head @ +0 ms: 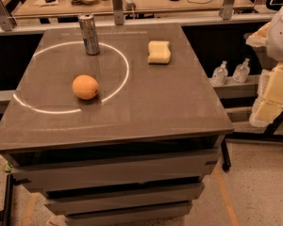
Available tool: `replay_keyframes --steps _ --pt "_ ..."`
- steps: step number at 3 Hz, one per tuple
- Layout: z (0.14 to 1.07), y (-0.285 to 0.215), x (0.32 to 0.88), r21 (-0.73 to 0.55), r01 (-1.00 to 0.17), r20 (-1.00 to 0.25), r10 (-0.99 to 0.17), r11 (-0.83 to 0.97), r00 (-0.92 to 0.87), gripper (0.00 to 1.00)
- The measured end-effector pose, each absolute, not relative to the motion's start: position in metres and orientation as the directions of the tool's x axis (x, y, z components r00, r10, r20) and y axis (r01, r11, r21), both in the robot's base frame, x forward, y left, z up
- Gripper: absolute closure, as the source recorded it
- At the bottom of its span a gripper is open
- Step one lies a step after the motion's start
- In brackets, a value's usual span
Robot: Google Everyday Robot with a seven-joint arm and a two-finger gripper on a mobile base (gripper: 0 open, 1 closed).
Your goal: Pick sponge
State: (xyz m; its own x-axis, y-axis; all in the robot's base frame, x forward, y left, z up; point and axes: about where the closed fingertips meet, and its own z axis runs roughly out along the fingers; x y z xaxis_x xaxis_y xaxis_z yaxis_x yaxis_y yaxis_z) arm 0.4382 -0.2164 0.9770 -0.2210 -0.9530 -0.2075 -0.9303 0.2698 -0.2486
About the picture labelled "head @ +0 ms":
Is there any foam padded gripper finger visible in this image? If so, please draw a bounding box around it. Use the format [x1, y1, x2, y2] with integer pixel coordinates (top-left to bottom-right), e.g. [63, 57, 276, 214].
[246, 23, 271, 47]
[249, 62, 283, 127]

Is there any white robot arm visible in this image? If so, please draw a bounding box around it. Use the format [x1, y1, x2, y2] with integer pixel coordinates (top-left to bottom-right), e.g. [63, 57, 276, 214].
[246, 6, 283, 127]

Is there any yellow sponge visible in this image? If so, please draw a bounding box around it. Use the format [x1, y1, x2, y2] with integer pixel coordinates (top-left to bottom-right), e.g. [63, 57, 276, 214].
[148, 40, 171, 64]

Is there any right clear sanitizer bottle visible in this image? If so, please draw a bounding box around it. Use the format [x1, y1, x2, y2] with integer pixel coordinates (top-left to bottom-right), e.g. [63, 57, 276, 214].
[233, 58, 250, 83]

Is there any clear sanitizer bottle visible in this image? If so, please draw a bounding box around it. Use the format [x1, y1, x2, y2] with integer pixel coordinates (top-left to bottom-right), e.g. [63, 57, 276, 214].
[211, 61, 228, 86]
[233, 58, 250, 83]

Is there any left clear sanitizer bottle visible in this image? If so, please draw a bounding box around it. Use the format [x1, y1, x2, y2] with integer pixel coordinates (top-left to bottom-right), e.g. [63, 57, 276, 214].
[211, 61, 228, 86]

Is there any wooden background desk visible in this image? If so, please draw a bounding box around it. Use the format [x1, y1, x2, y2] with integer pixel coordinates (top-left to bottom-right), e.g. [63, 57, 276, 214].
[14, 0, 224, 18]

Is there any white power strip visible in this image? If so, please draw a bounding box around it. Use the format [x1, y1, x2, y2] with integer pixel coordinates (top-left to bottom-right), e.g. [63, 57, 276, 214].
[123, 0, 136, 11]

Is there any grey table with drawers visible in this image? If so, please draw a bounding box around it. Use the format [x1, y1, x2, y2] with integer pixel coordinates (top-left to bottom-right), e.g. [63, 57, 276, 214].
[0, 24, 233, 226]

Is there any silver drink can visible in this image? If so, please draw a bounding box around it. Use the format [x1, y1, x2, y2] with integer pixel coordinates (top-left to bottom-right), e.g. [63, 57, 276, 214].
[78, 14, 100, 56]

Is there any orange fruit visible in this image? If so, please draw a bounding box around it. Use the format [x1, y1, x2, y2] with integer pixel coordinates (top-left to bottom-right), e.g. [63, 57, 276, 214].
[72, 74, 99, 100]

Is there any right metal bracket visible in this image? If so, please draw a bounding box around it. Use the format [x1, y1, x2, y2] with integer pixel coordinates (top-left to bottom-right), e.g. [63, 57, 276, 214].
[219, 0, 235, 20]

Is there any metal bracket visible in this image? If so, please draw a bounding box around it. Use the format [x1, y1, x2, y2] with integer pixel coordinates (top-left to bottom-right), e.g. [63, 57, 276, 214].
[112, 0, 124, 25]
[219, 0, 235, 20]
[0, 0, 17, 31]

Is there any black robot stand frame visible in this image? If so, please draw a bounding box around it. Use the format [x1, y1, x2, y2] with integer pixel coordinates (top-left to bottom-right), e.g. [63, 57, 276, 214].
[225, 111, 283, 143]

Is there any middle metal bracket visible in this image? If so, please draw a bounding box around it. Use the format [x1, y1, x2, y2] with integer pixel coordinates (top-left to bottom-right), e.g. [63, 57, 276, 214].
[112, 0, 124, 25]

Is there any left metal bracket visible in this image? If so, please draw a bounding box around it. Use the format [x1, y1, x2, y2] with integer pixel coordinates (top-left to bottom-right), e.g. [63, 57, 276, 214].
[0, 0, 17, 31]

